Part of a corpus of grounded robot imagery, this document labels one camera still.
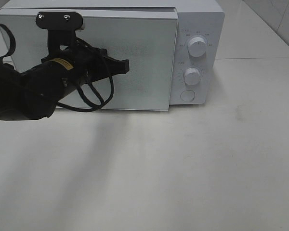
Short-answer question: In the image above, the white microwave knob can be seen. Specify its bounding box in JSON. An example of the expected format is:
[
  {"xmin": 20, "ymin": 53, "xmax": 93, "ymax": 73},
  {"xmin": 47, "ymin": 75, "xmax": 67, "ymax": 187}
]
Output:
[
  {"xmin": 184, "ymin": 67, "xmax": 202, "ymax": 86},
  {"xmin": 186, "ymin": 35, "xmax": 208, "ymax": 58}
]

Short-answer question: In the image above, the round white door button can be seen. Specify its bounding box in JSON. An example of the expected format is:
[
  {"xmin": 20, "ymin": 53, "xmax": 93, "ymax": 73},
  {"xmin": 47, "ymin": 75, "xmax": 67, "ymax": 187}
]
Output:
[{"xmin": 180, "ymin": 90, "xmax": 196, "ymax": 102}]

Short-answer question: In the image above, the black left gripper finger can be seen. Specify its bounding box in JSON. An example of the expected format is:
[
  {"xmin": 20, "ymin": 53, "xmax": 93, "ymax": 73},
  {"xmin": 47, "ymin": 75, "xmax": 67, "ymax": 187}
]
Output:
[{"xmin": 96, "ymin": 48, "xmax": 130, "ymax": 81}]

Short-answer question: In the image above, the white microwave door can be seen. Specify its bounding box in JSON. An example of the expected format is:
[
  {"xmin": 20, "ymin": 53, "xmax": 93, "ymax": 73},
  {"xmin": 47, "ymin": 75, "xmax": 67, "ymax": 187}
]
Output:
[{"xmin": 0, "ymin": 8, "xmax": 178, "ymax": 111}]

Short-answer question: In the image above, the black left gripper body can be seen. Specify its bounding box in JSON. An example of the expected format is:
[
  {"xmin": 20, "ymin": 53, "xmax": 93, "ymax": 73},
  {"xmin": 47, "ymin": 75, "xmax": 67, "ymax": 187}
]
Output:
[{"xmin": 39, "ymin": 30, "xmax": 108, "ymax": 87}]

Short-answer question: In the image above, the upper white microwave knob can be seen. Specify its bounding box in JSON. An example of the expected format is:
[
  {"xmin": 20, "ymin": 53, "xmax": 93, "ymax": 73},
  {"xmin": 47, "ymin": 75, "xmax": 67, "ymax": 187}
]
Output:
[{"xmin": 186, "ymin": 35, "xmax": 208, "ymax": 58}]

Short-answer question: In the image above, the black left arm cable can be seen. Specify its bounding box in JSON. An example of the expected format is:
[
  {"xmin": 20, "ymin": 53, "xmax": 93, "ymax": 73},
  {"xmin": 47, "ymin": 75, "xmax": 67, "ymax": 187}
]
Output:
[{"xmin": 0, "ymin": 23, "xmax": 115, "ymax": 113}]

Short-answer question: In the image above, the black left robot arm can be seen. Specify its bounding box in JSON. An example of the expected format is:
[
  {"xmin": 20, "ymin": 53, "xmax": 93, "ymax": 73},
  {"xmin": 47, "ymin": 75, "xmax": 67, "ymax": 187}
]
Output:
[{"xmin": 0, "ymin": 31, "xmax": 130, "ymax": 121}]

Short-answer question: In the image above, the lower white microwave knob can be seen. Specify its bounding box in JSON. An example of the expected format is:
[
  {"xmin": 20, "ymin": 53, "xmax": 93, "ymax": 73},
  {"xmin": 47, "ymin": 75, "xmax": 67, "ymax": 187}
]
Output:
[{"xmin": 184, "ymin": 67, "xmax": 202, "ymax": 86}]

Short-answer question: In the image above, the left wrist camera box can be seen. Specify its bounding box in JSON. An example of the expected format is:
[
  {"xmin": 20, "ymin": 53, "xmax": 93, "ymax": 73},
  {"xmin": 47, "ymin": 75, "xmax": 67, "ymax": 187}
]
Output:
[{"xmin": 36, "ymin": 11, "xmax": 83, "ymax": 31}]

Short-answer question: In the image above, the white microwave oven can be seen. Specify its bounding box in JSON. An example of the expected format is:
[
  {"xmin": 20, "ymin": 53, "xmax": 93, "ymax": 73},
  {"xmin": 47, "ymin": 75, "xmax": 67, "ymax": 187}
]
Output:
[{"xmin": 0, "ymin": 0, "xmax": 224, "ymax": 111}]

